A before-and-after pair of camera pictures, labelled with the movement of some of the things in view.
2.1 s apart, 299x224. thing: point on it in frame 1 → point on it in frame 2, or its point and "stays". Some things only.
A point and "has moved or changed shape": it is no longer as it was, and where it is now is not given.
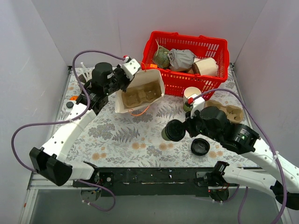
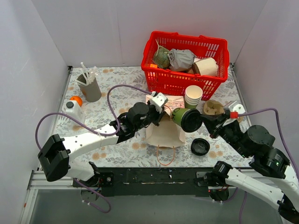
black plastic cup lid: [175, 130] has moved or changed shape
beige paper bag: [147, 86] → [168, 133]
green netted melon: [161, 58] stays
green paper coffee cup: [163, 135] → [177, 114]
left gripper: [124, 79] → [158, 115]
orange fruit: [74, 98] stays
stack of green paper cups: [188, 92] stays
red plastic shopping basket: [174, 82] stays
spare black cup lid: [200, 147] stays
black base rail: [159, 182] stays
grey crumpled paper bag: [181, 59] stays
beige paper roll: [205, 66] stays
